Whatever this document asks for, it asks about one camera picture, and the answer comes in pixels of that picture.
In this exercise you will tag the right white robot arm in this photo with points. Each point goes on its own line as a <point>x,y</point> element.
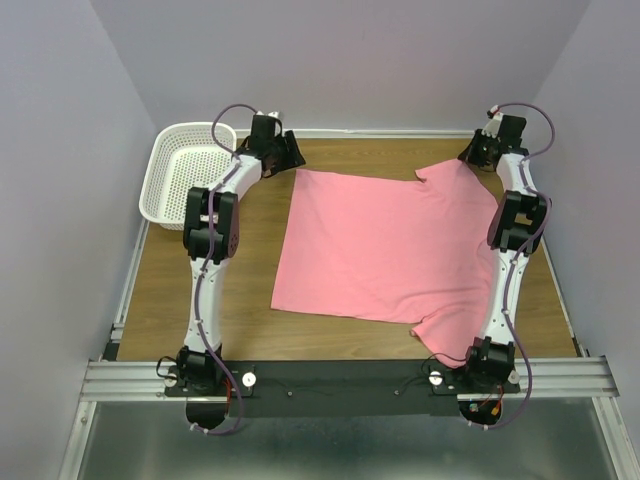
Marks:
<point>514,235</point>

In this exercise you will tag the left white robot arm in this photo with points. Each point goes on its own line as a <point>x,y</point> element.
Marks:
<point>211,238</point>

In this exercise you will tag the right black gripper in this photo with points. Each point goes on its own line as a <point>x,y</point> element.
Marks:
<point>473,153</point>

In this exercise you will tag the white perforated plastic basket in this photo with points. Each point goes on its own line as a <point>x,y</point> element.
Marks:
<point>184,155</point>

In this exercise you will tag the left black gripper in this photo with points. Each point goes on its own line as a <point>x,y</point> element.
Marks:
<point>288,151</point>

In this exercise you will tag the pink t shirt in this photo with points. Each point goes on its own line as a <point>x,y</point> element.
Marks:
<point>407,252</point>

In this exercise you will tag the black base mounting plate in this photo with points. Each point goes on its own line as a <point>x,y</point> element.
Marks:
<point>347,388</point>

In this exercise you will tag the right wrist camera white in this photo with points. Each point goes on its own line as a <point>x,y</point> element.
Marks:
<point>492,127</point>

